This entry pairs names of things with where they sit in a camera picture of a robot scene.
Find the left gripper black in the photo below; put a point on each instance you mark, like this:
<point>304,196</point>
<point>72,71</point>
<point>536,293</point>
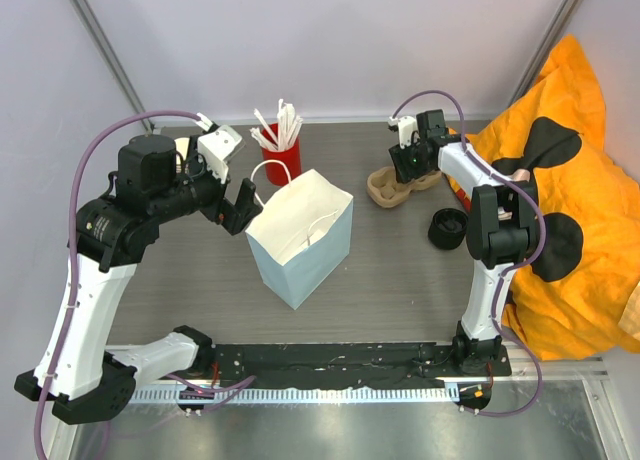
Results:
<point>234,216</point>

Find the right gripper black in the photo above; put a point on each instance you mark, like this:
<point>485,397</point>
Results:
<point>404,173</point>

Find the light blue paper bag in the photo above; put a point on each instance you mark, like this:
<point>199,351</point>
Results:
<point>302,234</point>

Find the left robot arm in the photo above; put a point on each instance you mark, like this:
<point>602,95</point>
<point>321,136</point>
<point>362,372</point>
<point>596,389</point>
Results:
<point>152,185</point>

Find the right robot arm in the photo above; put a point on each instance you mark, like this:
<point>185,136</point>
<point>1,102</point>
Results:
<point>502,227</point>

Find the brown paper coffee cup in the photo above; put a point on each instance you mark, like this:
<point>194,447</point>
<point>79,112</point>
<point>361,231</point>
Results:
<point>182,148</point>

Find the brown pulp cup carrier stack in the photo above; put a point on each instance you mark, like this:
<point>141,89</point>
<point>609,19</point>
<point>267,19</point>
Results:
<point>387,192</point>

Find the red plastic cup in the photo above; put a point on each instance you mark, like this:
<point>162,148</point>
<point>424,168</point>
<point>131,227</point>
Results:
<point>291,158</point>

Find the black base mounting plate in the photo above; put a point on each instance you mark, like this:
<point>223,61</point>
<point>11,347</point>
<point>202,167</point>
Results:
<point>340,366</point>

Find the orange cartoon pillow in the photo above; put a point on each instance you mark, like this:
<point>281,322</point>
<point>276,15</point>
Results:
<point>568,303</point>

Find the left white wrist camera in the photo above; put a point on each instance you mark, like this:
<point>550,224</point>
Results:
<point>218,148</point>

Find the right aluminium frame post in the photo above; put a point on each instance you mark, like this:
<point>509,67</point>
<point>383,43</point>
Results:
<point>553,33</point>

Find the aluminium frame post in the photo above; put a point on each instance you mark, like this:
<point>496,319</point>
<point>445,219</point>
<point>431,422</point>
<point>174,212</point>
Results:
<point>92,25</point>
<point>553,33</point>

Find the white slotted cable duct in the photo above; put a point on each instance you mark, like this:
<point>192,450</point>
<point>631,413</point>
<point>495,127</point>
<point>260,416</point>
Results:
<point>172,393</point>

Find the left aluminium frame post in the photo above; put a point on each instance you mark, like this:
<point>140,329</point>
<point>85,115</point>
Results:
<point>92,25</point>

